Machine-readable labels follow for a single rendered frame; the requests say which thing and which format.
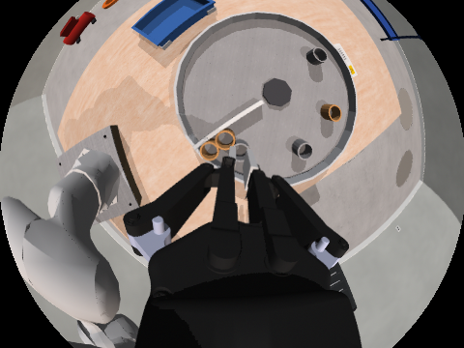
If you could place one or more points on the grey round turning table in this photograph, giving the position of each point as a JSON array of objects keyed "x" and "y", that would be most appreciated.
[{"x": 247, "y": 57}]

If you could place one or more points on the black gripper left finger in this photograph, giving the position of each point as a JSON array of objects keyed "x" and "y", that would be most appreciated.
[{"x": 148, "y": 227}]

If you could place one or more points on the blue plastic crate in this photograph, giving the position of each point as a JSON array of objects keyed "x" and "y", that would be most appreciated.
[{"x": 161, "y": 21}]

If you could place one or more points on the grey metal bushing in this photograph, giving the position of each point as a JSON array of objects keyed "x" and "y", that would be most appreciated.
[
  {"x": 240, "y": 158},
  {"x": 308, "y": 151},
  {"x": 320, "y": 52}
]

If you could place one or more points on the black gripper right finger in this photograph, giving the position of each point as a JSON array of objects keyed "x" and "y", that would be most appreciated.
[{"x": 265, "y": 197}]

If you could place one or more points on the bronze bushing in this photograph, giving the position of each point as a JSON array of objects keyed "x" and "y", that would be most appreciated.
[
  {"x": 204, "y": 154},
  {"x": 225, "y": 146},
  {"x": 336, "y": 112}
]

